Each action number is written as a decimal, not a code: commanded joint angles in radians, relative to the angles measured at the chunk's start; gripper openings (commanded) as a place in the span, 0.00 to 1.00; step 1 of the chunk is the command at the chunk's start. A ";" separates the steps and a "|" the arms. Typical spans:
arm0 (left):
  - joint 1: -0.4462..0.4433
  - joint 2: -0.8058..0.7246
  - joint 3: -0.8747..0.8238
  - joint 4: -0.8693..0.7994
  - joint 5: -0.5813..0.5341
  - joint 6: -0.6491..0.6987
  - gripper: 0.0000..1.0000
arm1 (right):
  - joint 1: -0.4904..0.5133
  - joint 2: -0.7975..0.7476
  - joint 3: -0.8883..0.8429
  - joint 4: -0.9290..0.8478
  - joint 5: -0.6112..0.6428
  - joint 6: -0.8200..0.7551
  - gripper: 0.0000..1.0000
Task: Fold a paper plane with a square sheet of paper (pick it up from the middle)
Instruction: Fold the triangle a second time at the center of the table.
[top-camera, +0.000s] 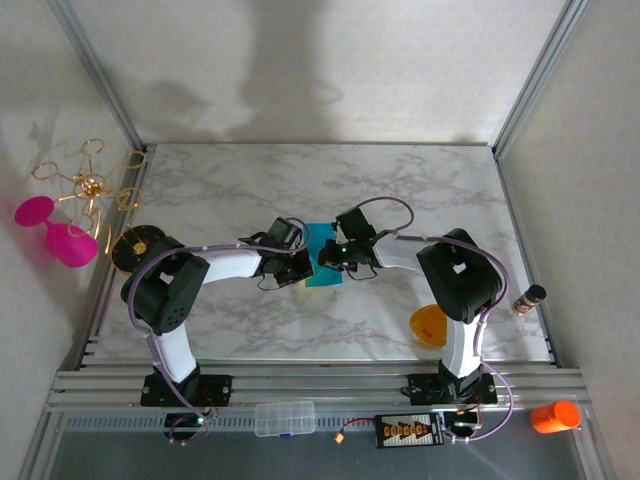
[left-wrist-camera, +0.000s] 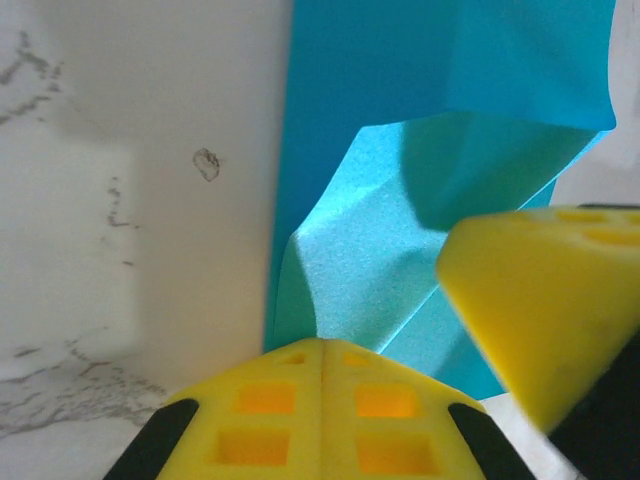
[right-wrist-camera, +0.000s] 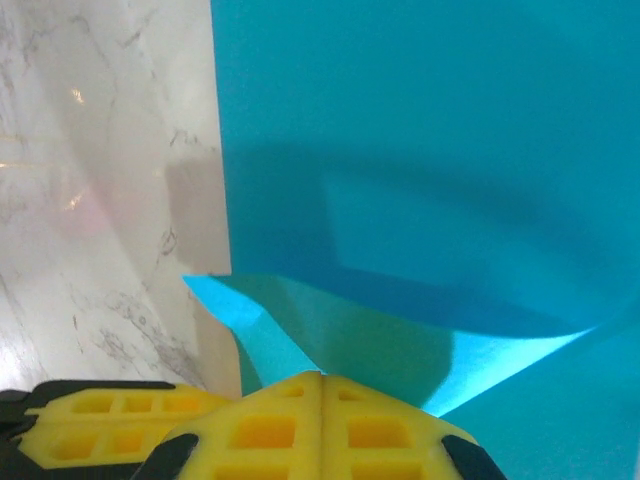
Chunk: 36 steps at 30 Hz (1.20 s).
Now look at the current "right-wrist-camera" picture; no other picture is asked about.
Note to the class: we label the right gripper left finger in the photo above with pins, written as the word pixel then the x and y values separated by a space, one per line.
pixel 260 440

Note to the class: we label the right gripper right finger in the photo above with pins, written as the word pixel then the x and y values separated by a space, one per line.
pixel 380 440

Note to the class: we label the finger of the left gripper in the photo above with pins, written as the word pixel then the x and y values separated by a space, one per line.
pixel 90 425

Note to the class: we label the blue square paper sheet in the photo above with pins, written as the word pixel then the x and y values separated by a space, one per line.
pixel 400 100

